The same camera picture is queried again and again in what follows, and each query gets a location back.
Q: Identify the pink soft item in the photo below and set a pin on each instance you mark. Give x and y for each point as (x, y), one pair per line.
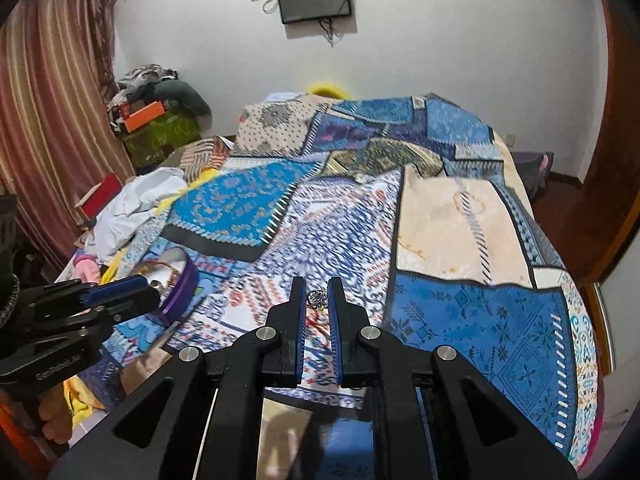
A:
(89, 269)

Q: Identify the orange box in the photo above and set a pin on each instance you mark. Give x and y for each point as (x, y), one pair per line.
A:
(142, 116)

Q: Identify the yellow round object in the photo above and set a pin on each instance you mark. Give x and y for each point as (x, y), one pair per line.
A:
(327, 89)

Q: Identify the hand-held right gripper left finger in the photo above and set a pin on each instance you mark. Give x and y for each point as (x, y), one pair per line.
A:
(300, 332)

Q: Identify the wooden door frame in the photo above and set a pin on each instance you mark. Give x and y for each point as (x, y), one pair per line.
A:
(615, 160)

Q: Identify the blue patchwork printed blanket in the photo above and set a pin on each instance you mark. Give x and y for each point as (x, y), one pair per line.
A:
(450, 310)

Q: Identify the wall socket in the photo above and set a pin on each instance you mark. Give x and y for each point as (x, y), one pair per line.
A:
(510, 138)

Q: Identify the red box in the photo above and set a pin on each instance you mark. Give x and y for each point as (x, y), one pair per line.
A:
(100, 200)

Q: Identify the person's left hand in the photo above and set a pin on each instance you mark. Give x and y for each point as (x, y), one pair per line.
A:
(57, 417)

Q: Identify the pile of clothes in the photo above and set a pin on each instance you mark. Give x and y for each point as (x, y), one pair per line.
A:
(150, 82)

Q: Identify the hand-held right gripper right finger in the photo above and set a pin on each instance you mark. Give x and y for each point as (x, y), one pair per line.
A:
(334, 332)

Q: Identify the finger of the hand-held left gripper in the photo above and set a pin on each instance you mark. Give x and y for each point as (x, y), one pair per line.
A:
(117, 289)
(132, 305)

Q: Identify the green patterned box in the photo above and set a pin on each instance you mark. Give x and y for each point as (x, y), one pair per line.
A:
(160, 137)

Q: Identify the dark cloth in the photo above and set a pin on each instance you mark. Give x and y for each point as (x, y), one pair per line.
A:
(535, 172)

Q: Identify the striped brown curtain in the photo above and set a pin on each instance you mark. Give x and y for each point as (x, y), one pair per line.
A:
(50, 85)

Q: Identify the white crumpled cloth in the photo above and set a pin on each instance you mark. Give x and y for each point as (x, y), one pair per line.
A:
(135, 205)

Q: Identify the purple round jewelry box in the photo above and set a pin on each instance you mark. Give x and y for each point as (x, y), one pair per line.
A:
(181, 290)

